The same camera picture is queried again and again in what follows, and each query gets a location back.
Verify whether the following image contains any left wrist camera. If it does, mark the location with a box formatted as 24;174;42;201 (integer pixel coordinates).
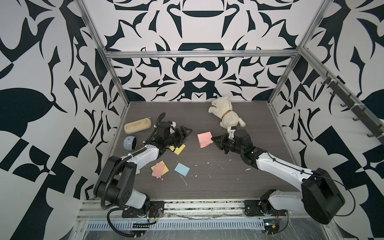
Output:
168;121;176;134

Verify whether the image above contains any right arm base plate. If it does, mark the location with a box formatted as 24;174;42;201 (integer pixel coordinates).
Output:
244;200;287;217

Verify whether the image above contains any grey round speaker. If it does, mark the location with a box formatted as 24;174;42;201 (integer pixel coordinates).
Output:
123;136;137;152

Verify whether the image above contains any white plush dog toy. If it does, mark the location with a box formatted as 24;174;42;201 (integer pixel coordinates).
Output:
208;96;246;129

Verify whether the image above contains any yellow memo pad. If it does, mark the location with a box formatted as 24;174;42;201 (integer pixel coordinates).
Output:
169;144;186;156

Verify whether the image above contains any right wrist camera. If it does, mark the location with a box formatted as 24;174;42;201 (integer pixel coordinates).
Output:
227;127;237;139

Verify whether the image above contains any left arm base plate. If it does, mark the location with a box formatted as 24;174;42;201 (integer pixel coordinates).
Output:
122;201;165;218

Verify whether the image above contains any black wall hook rack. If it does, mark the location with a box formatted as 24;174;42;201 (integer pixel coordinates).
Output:
322;71;384;145

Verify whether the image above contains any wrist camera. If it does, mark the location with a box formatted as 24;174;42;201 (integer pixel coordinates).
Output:
227;127;237;139
168;121;176;134

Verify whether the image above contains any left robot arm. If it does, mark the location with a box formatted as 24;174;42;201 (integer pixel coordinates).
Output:
94;121;193;210

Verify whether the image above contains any blue memo pad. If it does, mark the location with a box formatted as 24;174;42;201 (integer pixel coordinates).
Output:
174;163;190;177

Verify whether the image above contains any small circuit board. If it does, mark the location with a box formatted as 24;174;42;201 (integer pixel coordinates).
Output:
263;219;280;236

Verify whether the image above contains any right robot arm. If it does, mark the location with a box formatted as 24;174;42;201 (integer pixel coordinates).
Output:
211;129;345;225

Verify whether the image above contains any black corrugated cable hose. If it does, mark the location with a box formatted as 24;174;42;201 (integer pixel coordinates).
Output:
100;112;166;238

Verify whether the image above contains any pink memo pad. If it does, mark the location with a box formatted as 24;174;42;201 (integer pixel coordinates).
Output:
197;132;213;148

